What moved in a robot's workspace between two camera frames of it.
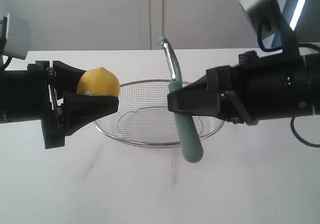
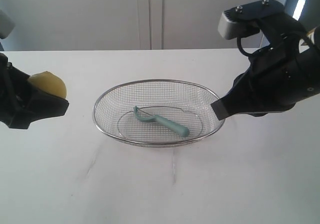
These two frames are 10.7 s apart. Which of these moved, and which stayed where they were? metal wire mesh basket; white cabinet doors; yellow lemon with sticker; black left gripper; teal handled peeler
Moved: teal handled peeler; black left gripper; yellow lemon with sticker
Stayed: metal wire mesh basket; white cabinet doors
